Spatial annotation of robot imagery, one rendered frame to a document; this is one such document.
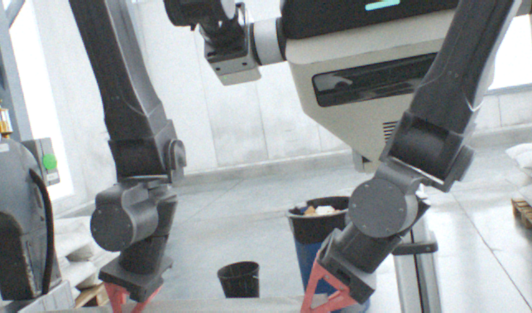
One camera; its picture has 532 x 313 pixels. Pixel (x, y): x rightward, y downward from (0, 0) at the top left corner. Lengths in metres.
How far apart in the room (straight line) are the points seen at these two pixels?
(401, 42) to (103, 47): 0.53
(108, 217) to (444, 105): 0.38
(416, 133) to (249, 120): 8.38
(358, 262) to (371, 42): 0.47
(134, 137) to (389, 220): 0.32
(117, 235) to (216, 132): 8.54
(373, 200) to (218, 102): 8.60
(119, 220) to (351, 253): 0.26
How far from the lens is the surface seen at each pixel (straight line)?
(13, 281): 0.93
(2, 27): 6.78
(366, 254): 0.55
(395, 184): 0.47
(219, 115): 9.04
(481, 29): 0.50
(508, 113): 8.83
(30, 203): 0.91
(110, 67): 0.58
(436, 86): 0.51
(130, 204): 0.57
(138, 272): 0.66
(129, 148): 0.63
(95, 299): 4.00
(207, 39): 0.94
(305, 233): 2.81
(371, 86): 0.94
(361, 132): 1.02
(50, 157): 0.95
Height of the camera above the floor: 1.32
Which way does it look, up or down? 6 degrees down
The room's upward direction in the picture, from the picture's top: 10 degrees counter-clockwise
